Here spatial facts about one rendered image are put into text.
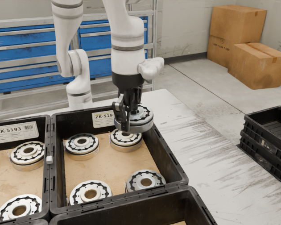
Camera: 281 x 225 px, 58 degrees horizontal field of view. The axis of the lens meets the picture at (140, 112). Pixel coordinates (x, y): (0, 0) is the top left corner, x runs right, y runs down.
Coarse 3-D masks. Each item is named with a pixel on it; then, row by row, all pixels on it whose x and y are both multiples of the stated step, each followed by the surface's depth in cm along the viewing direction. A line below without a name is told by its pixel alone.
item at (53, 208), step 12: (96, 108) 84; (108, 108) 85; (156, 132) 75; (168, 156) 64; (180, 168) 60; (180, 180) 56; (132, 192) 53; (144, 192) 53; (84, 204) 51; (96, 204) 51
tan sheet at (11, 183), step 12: (0, 156) 79; (0, 168) 74; (12, 168) 74; (0, 180) 70; (12, 180) 70; (24, 180) 70; (36, 180) 70; (0, 192) 66; (12, 192) 66; (24, 192) 66; (36, 192) 66; (0, 204) 63
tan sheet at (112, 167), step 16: (144, 144) 84; (64, 160) 77; (96, 160) 77; (112, 160) 77; (128, 160) 77; (144, 160) 77; (80, 176) 71; (96, 176) 71; (112, 176) 71; (128, 176) 71; (112, 192) 66
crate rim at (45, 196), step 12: (12, 120) 78; (24, 120) 79; (48, 120) 78; (48, 132) 72; (48, 144) 68; (48, 168) 60; (48, 180) 56; (48, 192) 53; (48, 204) 51; (24, 216) 48; (36, 216) 48; (48, 216) 50
